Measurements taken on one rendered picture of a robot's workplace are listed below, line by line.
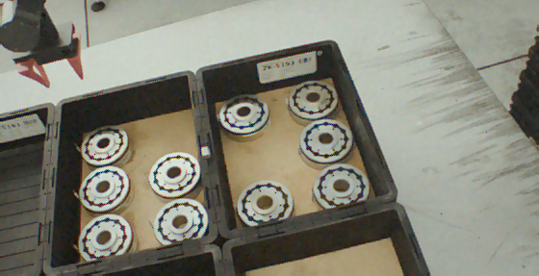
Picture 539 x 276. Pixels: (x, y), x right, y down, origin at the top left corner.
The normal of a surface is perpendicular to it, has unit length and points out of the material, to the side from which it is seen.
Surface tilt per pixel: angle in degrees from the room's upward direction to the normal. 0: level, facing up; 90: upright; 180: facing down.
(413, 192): 0
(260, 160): 0
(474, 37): 0
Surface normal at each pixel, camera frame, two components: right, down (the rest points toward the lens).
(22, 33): 0.31, 0.70
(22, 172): -0.10, -0.62
